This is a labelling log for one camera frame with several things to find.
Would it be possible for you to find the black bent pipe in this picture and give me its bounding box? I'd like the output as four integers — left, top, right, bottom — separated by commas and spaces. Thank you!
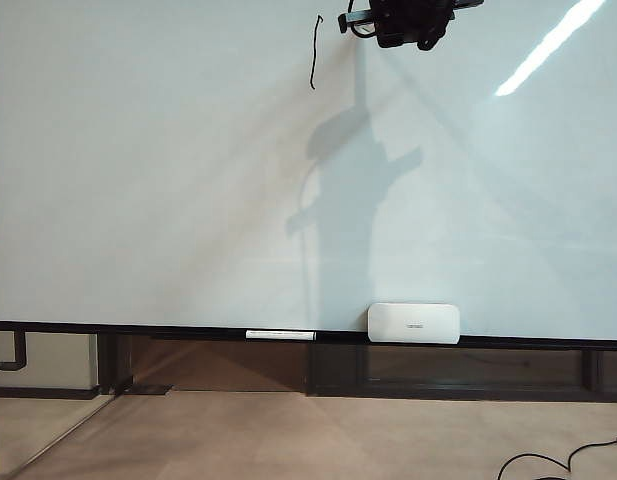
0, 329, 29, 373

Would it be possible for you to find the white rectangular board eraser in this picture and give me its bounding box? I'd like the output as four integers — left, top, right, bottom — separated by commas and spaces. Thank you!
366, 302, 463, 346

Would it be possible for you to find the black whiteboard tray rail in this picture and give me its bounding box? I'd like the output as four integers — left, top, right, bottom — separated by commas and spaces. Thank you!
0, 319, 617, 352

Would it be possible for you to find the white marker pen black cap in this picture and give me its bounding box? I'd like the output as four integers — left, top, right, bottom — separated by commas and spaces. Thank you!
245, 329, 319, 343

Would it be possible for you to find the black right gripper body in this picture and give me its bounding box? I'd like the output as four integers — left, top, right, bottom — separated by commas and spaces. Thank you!
336, 0, 487, 52

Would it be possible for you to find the large white whiteboard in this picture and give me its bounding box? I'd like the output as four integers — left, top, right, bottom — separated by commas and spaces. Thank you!
0, 0, 617, 346

